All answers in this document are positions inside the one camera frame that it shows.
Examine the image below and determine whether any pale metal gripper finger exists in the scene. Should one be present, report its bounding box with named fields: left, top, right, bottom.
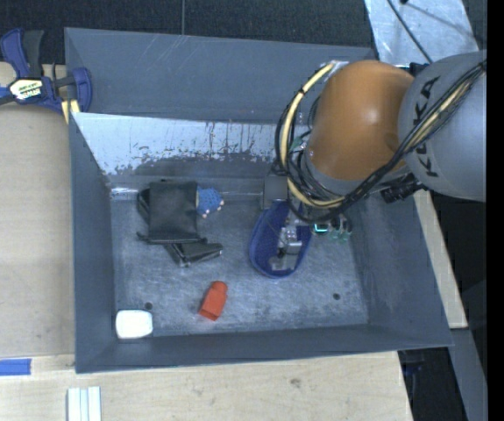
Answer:
left=277, top=226, right=300, bottom=256
left=269, top=242, right=304, bottom=274

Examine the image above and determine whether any blue oval bowl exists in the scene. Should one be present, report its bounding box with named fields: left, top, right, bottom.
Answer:
left=248, top=199, right=313, bottom=279

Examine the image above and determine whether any grey metal bin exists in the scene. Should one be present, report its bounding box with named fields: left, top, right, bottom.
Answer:
left=63, top=26, right=455, bottom=375

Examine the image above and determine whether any red toy block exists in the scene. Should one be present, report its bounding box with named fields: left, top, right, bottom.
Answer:
left=197, top=280, right=229, bottom=322

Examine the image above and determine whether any blue toy animal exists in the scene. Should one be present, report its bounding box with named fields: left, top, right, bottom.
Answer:
left=195, top=185, right=225, bottom=219

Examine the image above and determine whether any black flat case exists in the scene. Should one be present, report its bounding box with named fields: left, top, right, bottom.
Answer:
left=163, top=239, right=224, bottom=268

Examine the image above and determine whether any black fabric pouch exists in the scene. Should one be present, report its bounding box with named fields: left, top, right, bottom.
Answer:
left=136, top=181, right=207, bottom=246

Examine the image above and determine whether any white rounded block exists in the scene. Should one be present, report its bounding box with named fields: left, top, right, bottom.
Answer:
left=115, top=309, right=154, bottom=340

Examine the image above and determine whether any pale wood flat board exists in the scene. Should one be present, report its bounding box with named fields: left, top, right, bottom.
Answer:
left=0, top=105, right=77, bottom=360

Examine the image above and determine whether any black cylinder on white bracket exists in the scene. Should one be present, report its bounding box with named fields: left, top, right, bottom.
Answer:
left=367, top=175, right=424, bottom=204

